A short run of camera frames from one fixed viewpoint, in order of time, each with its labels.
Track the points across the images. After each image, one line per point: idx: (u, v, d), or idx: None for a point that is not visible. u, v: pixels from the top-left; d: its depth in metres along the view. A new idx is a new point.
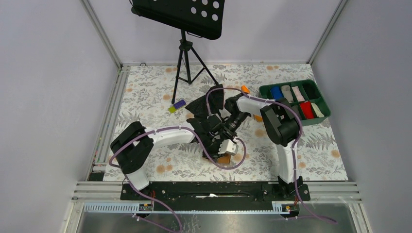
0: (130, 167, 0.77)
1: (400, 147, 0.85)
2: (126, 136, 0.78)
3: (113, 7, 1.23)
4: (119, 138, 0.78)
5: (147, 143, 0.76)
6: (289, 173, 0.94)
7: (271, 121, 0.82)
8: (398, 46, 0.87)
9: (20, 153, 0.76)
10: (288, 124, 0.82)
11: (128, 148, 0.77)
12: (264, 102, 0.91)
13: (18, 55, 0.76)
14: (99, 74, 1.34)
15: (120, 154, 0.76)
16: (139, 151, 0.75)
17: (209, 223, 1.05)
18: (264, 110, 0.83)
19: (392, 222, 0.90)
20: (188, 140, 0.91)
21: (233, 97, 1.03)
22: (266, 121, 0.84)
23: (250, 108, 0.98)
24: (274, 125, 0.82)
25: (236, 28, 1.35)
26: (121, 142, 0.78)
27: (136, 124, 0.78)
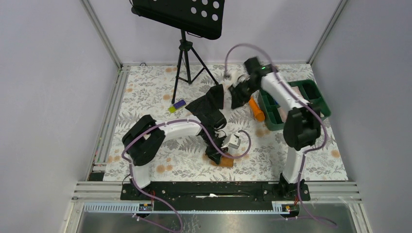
0: (144, 158, 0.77)
1: (400, 147, 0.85)
2: (137, 129, 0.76)
3: (113, 7, 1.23)
4: (130, 132, 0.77)
5: (159, 135, 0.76)
6: (293, 175, 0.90)
7: (294, 125, 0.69)
8: (398, 46, 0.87)
9: (20, 153, 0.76)
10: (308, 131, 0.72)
11: (139, 141, 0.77)
12: (295, 99, 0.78)
13: (18, 55, 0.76)
14: (99, 74, 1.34)
15: (132, 147, 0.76)
16: (153, 142, 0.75)
17: (209, 224, 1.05)
18: (293, 114, 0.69)
19: (392, 222, 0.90)
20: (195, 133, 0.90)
21: (260, 68, 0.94)
22: (288, 120, 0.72)
23: (275, 94, 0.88)
24: (294, 130, 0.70)
25: (236, 29, 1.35)
26: (132, 135, 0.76)
27: (147, 117, 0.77)
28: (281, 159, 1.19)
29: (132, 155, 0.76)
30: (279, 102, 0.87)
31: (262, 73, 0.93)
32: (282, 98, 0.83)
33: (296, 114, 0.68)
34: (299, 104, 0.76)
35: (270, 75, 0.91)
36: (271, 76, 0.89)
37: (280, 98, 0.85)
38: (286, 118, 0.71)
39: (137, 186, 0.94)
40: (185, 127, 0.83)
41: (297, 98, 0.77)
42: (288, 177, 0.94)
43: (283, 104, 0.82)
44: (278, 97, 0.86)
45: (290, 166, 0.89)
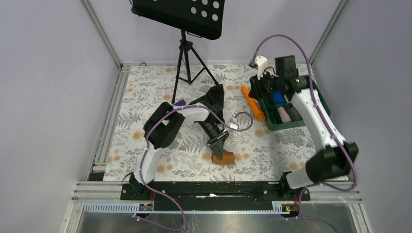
0: (166, 140, 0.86)
1: (400, 147, 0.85)
2: (158, 115, 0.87)
3: (113, 7, 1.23)
4: (152, 119, 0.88)
5: (179, 117, 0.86)
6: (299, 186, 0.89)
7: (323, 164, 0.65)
8: (398, 46, 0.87)
9: (20, 153, 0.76)
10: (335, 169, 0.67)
11: (160, 125, 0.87)
12: (332, 133, 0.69)
13: (18, 55, 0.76)
14: (99, 74, 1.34)
15: (155, 131, 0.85)
16: (174, 124, 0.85)
17: (209, 223, 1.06)
18: (325, 155, 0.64)
19: (391, 222, 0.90)
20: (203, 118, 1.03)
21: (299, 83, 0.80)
22: (317, 156, 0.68)
23: (304, 116, 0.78)
24: (321, 168, 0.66)
25: (236, 29, 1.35)
26: (155, 121, 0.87)
27: (166, 104, 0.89)
28: (281, 159, 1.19)
29: (155, 139, 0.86)
30: (308, 126, 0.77)
31: (296, 88, 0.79)
32: (313, 124, 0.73)
33: (328, 155, 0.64)
34: (334, 141, 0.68)
35: (305, 93, 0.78)
36: (306, 95, 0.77)
37: (311, 124, 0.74)
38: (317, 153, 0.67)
39: (142, 179, 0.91)
40: (199, 112, 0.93)
41: (333, 133, 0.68)
42: (291, 183, 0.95)
43: (314, 133, 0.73)
44: (308, 123, 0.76)
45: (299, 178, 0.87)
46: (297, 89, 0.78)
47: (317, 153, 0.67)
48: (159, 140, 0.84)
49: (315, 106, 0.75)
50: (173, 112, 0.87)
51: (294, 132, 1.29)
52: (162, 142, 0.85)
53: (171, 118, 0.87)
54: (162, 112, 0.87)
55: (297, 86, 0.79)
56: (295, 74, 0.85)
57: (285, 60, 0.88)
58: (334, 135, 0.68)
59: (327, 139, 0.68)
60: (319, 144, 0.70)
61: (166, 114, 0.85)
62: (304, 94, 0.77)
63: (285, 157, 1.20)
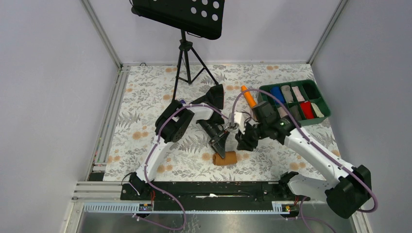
0: (177, 135, 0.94)
1: (400, 146, 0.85)
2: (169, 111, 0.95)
3: (113, 7, 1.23)
4: (163, 115, 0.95)
5: (188, 114, 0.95)
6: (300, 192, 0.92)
7: (346, 196, 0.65)
8: (398, 46, 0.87)
9: (19, 153, 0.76)
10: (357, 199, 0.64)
11: (171, 121, 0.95)
12: (338, 164, 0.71)
13: (17, 55, 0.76)
14: (99, 74, 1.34)
15: (167, 125, 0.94)
16: (184, 120, 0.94)
17: (209, 224, 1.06)
18: (344, 185, 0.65)
19: (391, 222, 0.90)
20: (207, 117, 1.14)
21: (285, 129, 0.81)
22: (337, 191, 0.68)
23: (307, 156, 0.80)
24: (347, 198, 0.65)
25: (236, 29, 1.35)
26: (166, 116, 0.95)
27: (176, 102, 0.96)
28: (281, 159, 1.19)
29: (167, 133, 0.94)
30: (316, 167, 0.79)
31: (285, 132, 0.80)
32: (318, 161, 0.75)
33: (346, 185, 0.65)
34: (343, 170, 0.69)
35: (295, 133, 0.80)
36: (296, 135, 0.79)
37: (316, 163, 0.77)
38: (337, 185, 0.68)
39: (146, 177, 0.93)
40: (205, 110, 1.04)
41: (340, 163, 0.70)
42: (294, 190, 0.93)
43: (322, 169, 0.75)
44: (314, 160, 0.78)
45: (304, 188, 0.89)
46: (286, 133, 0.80)
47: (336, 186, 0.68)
48: (170, 134, 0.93)
49: (310, 143, 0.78)
50: (183, 109, 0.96)
51: None
52: (173, 137, 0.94)
53: (181, 115, 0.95)
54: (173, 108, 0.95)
55: (284, 130, 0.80)
56: (274, 116, 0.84)
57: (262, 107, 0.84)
58: (342, 165, 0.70)
59: (336, 171, 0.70)
60: (332, 178, 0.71)
61: (177, 111, 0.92)
62: (294, 135, 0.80)
63: (285, 157, 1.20)
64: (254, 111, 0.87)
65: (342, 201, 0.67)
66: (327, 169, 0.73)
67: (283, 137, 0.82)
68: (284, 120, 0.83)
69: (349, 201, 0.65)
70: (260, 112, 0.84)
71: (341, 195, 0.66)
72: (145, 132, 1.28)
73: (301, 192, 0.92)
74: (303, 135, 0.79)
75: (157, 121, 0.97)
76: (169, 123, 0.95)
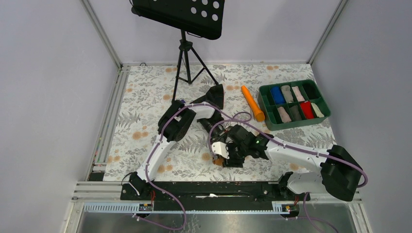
0: (179, 134, 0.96)
1: (400, 146, 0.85)
2: (171, 111, 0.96)
3: (113, 7, 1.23)
4: (166, 114, 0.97)
5: (190, 113, 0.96)
6: (301, 189, 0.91)
7: (338, 181, 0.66)
8: (398, 46, 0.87)
9: (19, 153, 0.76)
10: (350, 177, 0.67)
11: (173, 121, 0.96)
12: (316, 154, 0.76)
13: (17, 55, 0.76)
14: (99, 74, 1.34)
15: (170, 124, 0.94)
16: (186, 119, 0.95)
17: (209, 224, 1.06)
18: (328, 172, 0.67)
19: (392, 222, 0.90)
20: (208, 116, 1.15)
21: (262, 146, 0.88)
22: (328, 182, 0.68)
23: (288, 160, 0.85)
24: (341, 184, 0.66)
25: (236, 29, 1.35)
26: (168, 116, 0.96)
27: (177, 102, 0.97)
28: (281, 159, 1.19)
29: (169, 132, 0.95)
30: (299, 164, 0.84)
31: (262, 149, 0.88)
32: (299, 159, 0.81)
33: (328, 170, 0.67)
34: (322, 157, 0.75)
35: (270, 145, 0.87)
36: (271, 145, 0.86)
37: (297, 160, 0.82)
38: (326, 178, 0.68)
39: (147, 176, 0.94)
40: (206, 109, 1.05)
41: (315, 152, 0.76)
42: (295, 190, 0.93)
43: (304, 164, 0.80)
44: (294, 159, 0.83)
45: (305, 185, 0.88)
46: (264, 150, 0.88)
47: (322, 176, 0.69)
48: (173, 133, 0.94)
49: (286, 147, 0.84)
50: (184, 108, 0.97)
51: (294, 132, 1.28)
52: (176, 136, 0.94)
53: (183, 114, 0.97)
54: (174, 108, 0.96)
55: (261, 146, 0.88)
56: (251, 136, 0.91)
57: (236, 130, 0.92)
58: (318, 153, 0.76)
59: (316, 160, 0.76)
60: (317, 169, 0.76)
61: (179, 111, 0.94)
62: (270, 146, 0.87)
63: None
64: (231, 137, 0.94)
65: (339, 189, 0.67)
66: (308, 162, 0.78)
67: (263, 153, 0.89)
68: (258, 137, 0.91)
69: (344, 185, 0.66)
70: (236, 136, 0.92)
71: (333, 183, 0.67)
72: (145, 132, 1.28)
73: (303, 191, 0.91)
74: (277, 142, 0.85)
75: (159, 121, 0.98)
76: (171, 123, 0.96)
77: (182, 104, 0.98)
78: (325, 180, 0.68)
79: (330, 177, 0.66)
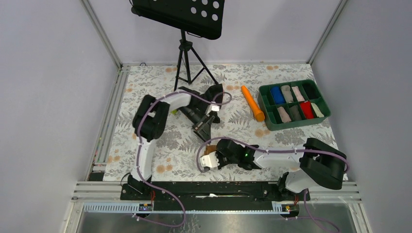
0: (157, 131, 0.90)
1: (400, 146, 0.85)
2: (143, 108, 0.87)
3: (113, 7, 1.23)
4: (138, 113, 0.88)
5: (163, 105, 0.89)
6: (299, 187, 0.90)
7: (321, 172, 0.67)
8: (398, 46, 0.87)
9: (19, 153, 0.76)
10: (336, 164, 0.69)
11: (147, 118, 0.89)
12: (294, 152, 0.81)
13: (17, 54, 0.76)
14: (99, 74, 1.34)
15: (145, 123, 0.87)
16: (162, 114, 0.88)
17: (209, 224, 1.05)
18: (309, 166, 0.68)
19: (392, 223, 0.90)
20: (186, 104, 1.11)
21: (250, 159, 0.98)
22: (315, 176, 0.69)
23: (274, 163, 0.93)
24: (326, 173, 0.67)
25: (236, 29, 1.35)
26: (141, 115, 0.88)
27: (148, 96, 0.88)
28: None
29: (146, 131, 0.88)
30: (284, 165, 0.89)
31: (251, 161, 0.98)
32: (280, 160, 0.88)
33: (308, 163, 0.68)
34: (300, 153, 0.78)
35: (257, 156, 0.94)
36: (259, 155, 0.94)
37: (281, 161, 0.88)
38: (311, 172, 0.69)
39: (141, 177, 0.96)
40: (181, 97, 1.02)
41: (293, 150, 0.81)
42: (295, 189, 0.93)
43: (287, 163, 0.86)
44: (280, 162, 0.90)
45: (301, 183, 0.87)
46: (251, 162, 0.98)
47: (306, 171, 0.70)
48: (151, 131, 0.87)
49: (270, 153, 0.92)
50: (157, 102, 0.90)
51: (294, 132, 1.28)
52: (154, 133, 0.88)
53: (157, 108, 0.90)
54: (145, 104, 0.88)
55: (250, 158, 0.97)
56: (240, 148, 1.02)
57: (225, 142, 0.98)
58: (296, 150, 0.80)
59: (295, 157, 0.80)
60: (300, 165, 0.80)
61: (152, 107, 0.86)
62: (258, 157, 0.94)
63: None
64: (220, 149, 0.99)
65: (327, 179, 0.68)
66: (290, 161, 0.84)
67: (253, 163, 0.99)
68: (248, 149, 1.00)
69: (328, 174, 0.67)
70: (228, 150, 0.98)
71: (318, 175, 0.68)
72: None
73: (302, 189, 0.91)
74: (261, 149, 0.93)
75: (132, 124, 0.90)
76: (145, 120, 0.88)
77: (153, 98, 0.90)
78: (311, 174, 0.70)
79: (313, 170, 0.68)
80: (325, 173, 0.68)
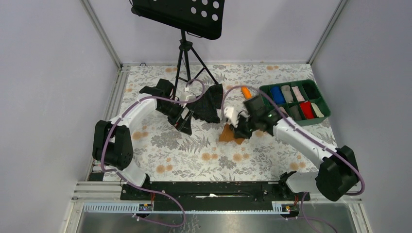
0: (124, 159, 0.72)
1: (400, 146, 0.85)
2: (98, 140, 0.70)
3: (113, 7, 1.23)
4: (95, 145, 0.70)
5: (124, 128, 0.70)
6: (298, 188, 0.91)
7: (333, 178, 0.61)
8: (398, 46, 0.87)
9: (20, 152, 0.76)
10: (348, 181, 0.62)
11: (110, 145, 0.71)
12: (323, 147, 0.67)
13: (18, 55, 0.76)
14: (99, 74, 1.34)
15: (109, 153, 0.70)
16: (123, 139, 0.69)
17: (209, 224, 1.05)
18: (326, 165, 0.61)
19: (392, 223, 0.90)
20: (154, 107, 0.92)
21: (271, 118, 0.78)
22: (324, 175, 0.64)
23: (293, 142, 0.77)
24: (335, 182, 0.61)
25: (236, 29, 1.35)
26: (100, 146, 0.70)
27: (100, 123, 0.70)
28: (281, 159, 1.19)
29: (113, 162, 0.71)
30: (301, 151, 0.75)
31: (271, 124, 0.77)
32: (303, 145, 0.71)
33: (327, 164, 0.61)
34: (327, 152, 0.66)
35: (281, 123, 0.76)
36: (282, 124, 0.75)
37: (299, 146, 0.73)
38: (322, 171, 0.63)
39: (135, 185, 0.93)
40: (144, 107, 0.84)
41: (323, 145, 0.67)
42: (293, 188, 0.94)
43: (306, 152, 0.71)
44: (299, 145, 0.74)
45: (300, 183, 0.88)
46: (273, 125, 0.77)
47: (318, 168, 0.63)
48: (118, 160, 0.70)
49: (295, 131, 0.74)
50: (114, 126, 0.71)
51: None
52: (122, 161, 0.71)
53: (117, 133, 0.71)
54: (101, 132, 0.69)
55: (271, 121, 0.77)
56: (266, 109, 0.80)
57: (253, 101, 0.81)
58: (326, 147, 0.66)
59: (320, 153, 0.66)
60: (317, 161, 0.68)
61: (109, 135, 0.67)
62: (282, 124, 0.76)
63: (285, 157, 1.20)
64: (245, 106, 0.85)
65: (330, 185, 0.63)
66: (312, 152, 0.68)
67: (272, 127, 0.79)
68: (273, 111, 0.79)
69: (336, 184, 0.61)
70: (250, 105, 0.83)
71: (326, 176, 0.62)
72: (145, 132, 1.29)
73: (300, 190, 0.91)
74: (288, 123, 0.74)
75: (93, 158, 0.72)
76: (108, 150, 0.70)
77: (107, 123, 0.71)
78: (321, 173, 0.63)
79: (327, 172, 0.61)
80: (334, 180, 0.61)
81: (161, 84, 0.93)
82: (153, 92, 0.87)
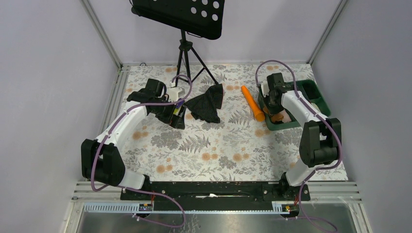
0: (114, 177, 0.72)
1: (400, 146, 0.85)
2: (87, 160, 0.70)
3: (113, 7, 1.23)
4: (85, 166, 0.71)
5: (111, 147, 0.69)
6: (297, 181, 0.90)
7: (311, 137, 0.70)
8: (397, 46, 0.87)
9: (19, 152, 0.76)
10: (328, 150, 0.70)
11: (99, 163, 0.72)
12: (314, 114, 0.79)
13: (18, 54, 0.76)
14: (99, 74, 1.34)
15: (98, 172, 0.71)
16: (110, 158, 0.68)
17: (209, 224, 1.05)
18: (308, 124, 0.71)
19: (392, 223, 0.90)
20: (145, 114, 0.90)
21: (281, 87, 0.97)
22: (304, 134, 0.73)
23: (292, 108, 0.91)
24: (313, 142, 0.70)
25: (236, 28, 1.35)
26: (89, 166, 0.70)
27: (87, 143, 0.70)
28: (281, 159, 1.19)
29: (104, 180, 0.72)
30: (297, 117, 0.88)
31: (283, 91, 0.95)
32: (300, 112, 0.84)
33: (313, 126, 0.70)
34: (317, 118, 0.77)
35: (289, 92, 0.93)
36: (290, 93, 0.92)
37: (298, 112, 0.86)
38: (303, 130, 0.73)
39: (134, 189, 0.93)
40: (132, 117, 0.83)
41: (315, 112, 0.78)
42: (292, 182, 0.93)
43: (301, 118, 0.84)
44: (297, 111, 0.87)
45: (297, 174, 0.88)
46: (283, 91, 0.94)
47: (303, 128, 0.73)
48: (108, 179, 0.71)
49: (299, 99, 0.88)
50: (103, 144, 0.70)
51: (294, 132, 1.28)
52: (112, 178, 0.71)
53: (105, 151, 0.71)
54: (89, 151, 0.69)
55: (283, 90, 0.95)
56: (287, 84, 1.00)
57: (274, 76, 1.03)
58: (317, 114, 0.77)
59: (311, 117, 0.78)
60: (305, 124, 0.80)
61: (95, 156, 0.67)
62: (290, 93, 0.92)
63: (285, 157, 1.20)
64: (268, 78, 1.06)
65: (307, 145, 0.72)
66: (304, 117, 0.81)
67: (281, 95, 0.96)
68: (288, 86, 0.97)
69: (313, 145, 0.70)
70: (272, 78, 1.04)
71: (306, 135, 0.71)
72: (145, 132, 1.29)
73: (297, 182, 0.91)
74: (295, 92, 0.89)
75: (83, 177, 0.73)
76: (97, 168, 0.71)
77: (94, 142, 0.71)
78: (304, 132, 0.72)
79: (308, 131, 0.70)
80: (312, 141, 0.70)
81: (149, 85, 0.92)
82: (142, 98, 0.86)
